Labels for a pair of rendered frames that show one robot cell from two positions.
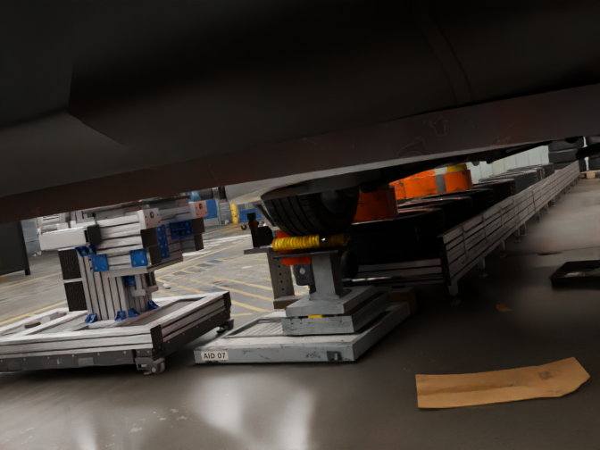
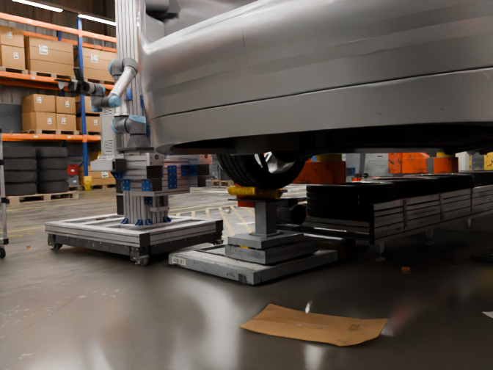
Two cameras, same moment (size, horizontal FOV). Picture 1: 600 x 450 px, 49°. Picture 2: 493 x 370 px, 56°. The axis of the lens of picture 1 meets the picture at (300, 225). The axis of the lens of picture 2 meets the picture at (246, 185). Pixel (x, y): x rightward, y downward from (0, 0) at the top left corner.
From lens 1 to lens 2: 98 cm
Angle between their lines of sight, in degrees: 19
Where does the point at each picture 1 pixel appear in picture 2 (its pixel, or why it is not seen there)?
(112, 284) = (137, 200)
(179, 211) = (191, 157)
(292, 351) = (219, 268)
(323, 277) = (260, 219)
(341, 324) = (258, 256)
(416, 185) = (411, 164)
